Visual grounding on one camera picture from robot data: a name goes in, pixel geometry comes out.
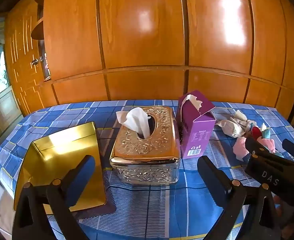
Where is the wooden wardrobe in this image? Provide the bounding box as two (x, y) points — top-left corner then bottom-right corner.
(41, 0), (294, 115)

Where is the curved wooden shelf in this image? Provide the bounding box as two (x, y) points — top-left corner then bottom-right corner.
(31, 17), (45, 40)

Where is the blue plaid bed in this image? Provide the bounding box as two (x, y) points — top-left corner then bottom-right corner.
(0, 99), (294, 240)

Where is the blue dolphin plush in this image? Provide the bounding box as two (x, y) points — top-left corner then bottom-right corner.
(260, 124), (274, 140)

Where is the ornate metal tissue box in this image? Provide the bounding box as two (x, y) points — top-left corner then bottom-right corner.
(109, 106), (182, 186)

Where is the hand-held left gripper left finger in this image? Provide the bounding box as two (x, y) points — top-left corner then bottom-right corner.
(13, 155), (96, 240)

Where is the red cat print sock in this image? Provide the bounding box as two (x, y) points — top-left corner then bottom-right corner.
(251, 126), (262, 139)

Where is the gold tin box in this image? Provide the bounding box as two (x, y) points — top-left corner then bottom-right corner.
(13, 121), (107, 212)

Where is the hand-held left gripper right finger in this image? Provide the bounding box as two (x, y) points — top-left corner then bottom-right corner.
(197, 156), (282, 240)

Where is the wooden door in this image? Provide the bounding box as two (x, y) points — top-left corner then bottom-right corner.
(4, 0), (50, 117)

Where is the white plastic packet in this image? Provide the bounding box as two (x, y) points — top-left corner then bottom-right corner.
(215, 119), (248, 138)

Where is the purple carton box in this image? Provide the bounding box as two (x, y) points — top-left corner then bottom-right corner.
(175, 90), (217, 160)

